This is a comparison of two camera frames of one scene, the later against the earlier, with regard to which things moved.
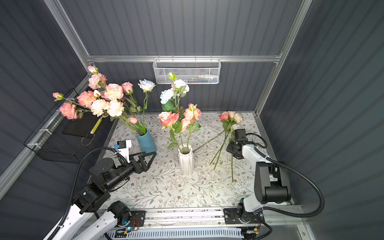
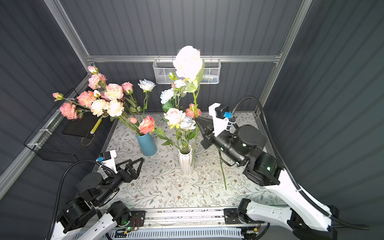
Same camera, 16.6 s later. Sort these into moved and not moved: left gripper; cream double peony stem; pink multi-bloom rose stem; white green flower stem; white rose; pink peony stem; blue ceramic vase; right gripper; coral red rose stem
Moved: left gripper; right gripper; coral red rose stem
Not moved: pink peony stem; blue ceramic vase; cream double peony stem; white green flower stem; pink multi-bloom rose stem; white rose
